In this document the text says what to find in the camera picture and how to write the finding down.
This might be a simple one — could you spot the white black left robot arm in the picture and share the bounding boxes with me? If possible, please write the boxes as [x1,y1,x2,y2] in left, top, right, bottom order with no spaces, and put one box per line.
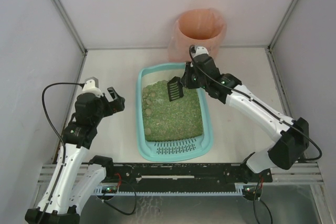
[25,83,125,223]

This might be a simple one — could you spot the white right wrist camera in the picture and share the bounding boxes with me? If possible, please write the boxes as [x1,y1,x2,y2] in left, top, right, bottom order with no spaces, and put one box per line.
[192,46,208,57]

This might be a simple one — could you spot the black right camera cable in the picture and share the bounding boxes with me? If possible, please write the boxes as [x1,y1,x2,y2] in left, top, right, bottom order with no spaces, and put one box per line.
[188,44,323,162]

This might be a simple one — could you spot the black left camera cable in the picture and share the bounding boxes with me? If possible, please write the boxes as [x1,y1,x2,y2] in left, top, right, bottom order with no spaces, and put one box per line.
[41,82,86,154]

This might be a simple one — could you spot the light blue cable duct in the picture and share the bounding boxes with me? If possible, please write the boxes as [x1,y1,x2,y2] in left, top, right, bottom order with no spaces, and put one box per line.
[92,183,257,197]

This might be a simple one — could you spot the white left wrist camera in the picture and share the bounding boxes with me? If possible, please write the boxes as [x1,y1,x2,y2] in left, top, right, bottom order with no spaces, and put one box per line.
[82,77,103,98]

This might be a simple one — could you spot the black camera cable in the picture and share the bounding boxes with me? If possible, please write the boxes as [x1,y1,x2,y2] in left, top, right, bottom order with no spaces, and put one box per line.
[188,44,323,162]
[41,82,86,154]

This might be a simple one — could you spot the green cat litter pellets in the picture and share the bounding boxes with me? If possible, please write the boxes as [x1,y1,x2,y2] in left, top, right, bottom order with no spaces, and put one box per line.
[142,80,203,142]

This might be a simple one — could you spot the orange lined waste bin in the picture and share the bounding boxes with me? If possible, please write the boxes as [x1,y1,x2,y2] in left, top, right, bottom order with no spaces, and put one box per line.
[167,8,227,62]

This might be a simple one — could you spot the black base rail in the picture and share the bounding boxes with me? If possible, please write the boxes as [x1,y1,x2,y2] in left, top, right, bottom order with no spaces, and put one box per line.
[114,163,272,189]

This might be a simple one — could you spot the black litter scoop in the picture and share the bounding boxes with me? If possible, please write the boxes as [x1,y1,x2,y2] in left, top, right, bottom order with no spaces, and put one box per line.
[167,76,184,102]

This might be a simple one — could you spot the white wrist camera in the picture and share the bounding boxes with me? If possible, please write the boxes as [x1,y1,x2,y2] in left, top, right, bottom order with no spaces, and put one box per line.
[82,77,103,98]
[192,46,208,57]

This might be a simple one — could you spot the teal litter box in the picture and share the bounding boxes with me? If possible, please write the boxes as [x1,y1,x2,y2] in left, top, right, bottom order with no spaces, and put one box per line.
[135,63,214,163]

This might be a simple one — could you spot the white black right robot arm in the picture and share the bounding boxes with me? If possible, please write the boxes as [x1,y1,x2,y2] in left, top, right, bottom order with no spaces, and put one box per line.
[181,53,309,174]

